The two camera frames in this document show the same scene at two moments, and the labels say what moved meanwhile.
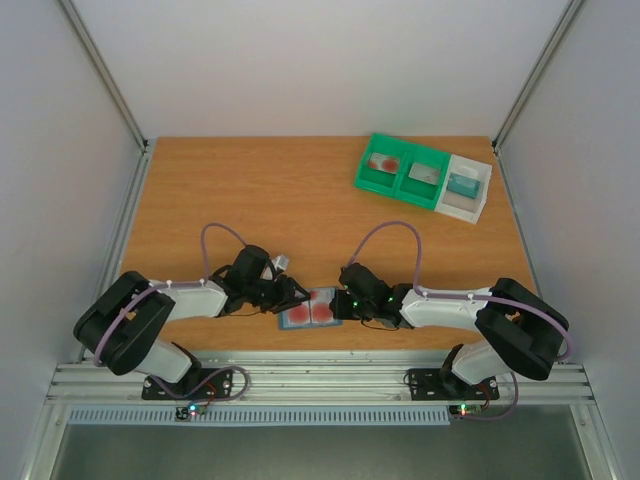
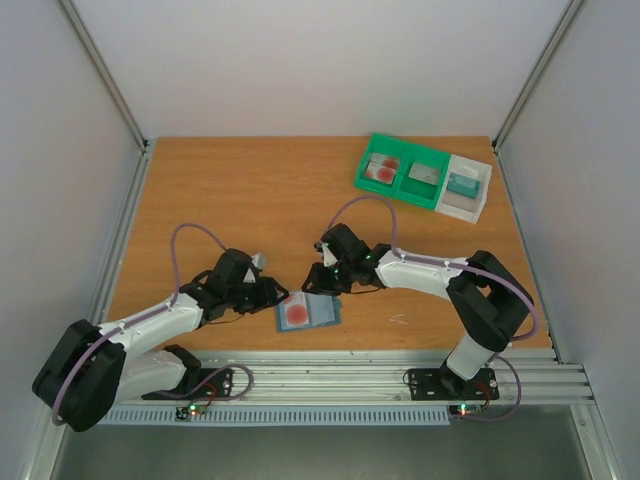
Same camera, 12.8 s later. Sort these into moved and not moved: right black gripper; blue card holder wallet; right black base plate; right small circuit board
Moved: right black gripper
Not moved: blue card holder wallet; right small circuit board; right black base plate
